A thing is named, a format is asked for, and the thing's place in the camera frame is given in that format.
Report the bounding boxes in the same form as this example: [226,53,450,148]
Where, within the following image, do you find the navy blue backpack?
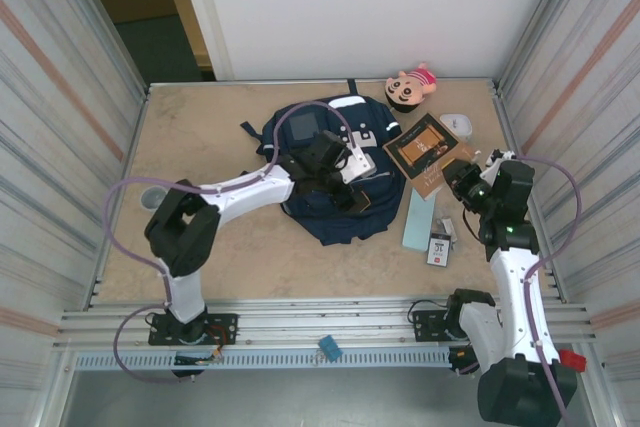
[239,78,407,247]

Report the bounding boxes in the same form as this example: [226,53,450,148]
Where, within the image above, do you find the grey plastic cup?
[140,186,169,211]

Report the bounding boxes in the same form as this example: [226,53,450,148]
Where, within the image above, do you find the slotted grey cable duct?
[73,350,451,372]

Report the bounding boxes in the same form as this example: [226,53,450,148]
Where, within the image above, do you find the small clear packaged supplies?
[432,215,459,244]

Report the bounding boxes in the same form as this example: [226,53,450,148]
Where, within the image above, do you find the brown hardcover book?
[382,112,480,201]

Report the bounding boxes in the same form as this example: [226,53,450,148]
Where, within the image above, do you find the black wired connector board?
[448,344,485,377]
[172,350,225,379]

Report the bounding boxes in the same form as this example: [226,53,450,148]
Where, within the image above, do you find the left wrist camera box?
[339,146,379,186]

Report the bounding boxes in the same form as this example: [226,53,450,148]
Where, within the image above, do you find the aluminium rail frame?
[58,296,599,352]

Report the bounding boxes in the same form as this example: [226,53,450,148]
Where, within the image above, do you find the white square box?
[439,112,474,144]

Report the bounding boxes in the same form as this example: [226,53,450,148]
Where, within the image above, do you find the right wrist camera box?
[482,148,517,169]

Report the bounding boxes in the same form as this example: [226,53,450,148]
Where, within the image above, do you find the red plastic block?
[559,349,587,374]

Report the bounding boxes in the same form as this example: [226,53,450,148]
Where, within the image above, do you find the plush doll with pink shirt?
[383,61,437,114]

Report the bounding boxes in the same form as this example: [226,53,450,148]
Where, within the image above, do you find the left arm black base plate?
[148,313,239,347]

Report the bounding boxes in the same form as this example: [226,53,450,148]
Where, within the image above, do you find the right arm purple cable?
[469,155,585,427]

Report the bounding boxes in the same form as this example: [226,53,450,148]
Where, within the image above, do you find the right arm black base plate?
[412,309,503,343]

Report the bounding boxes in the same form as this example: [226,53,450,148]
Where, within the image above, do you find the blue binder clip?
[318,334,344,363]

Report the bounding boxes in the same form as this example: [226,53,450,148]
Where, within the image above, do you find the light blue pencil case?
[402,189,436,253]

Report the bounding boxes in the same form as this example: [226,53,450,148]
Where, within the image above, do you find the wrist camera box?
[339,146,379,186]
[482,148,517,169]

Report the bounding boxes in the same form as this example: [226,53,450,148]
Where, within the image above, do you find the black white card pack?
[425,234,454,267]

